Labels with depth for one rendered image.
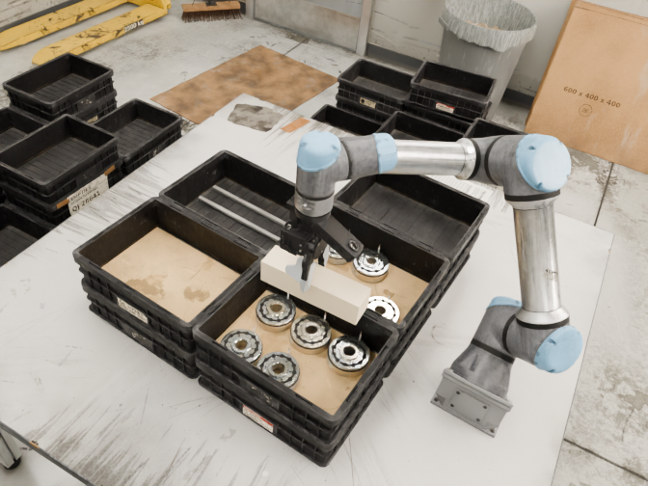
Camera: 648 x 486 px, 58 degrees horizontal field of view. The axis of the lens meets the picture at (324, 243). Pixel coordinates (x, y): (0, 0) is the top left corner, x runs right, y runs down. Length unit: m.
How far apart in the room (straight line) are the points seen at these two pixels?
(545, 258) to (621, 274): 2.00
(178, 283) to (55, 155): 1.24
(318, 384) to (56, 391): 0.65
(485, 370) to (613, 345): 1.53
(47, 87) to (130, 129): 0.45
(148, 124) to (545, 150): 2.17
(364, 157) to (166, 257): 0.79
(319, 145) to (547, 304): 0.64
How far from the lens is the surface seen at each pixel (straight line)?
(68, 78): 3.26
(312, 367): 1.44
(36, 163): 2.69
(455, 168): 1.34
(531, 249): 1.34
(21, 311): 1.82
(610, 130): 4.13
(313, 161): 1.03
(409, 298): 1.62
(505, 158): 1.30
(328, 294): 1.23
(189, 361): 1.52
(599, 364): 2.86
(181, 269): 1.64
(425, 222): 1.87
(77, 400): 1.60
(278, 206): 1.83
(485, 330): 1.51
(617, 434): 2.68
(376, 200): 1.91
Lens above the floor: 2.02
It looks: 44 degrees down
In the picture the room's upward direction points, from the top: 8 degrees clockwise
